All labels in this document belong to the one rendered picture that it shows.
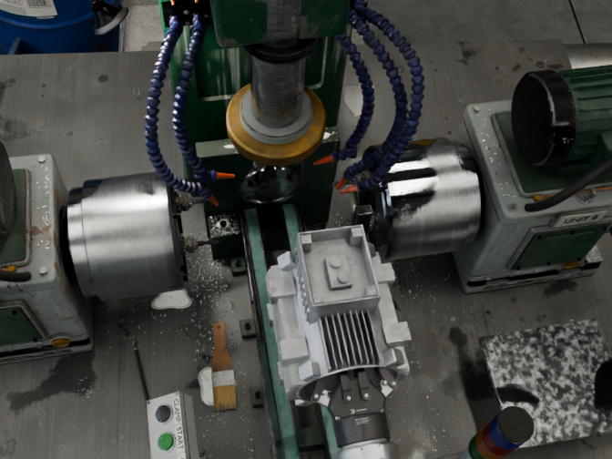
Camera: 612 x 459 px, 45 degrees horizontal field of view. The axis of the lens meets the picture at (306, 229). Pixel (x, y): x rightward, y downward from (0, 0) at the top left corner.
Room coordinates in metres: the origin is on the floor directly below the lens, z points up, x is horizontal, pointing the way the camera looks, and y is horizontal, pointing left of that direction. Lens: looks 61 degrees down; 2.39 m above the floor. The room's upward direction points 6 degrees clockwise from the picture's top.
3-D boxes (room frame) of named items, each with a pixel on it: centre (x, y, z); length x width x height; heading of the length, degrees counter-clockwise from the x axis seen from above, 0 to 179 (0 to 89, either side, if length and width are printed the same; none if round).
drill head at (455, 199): (0.87, -0.26, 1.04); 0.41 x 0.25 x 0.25; 106
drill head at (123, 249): (0.68, 0.40, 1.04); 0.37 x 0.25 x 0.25; 106
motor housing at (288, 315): (0.44, -0.06, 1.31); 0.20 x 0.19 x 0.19; 16
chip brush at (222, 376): (0.52, 0.15, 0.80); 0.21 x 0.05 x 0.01; 13
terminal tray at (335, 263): (0.48, -0.05, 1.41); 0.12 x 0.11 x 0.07; 16
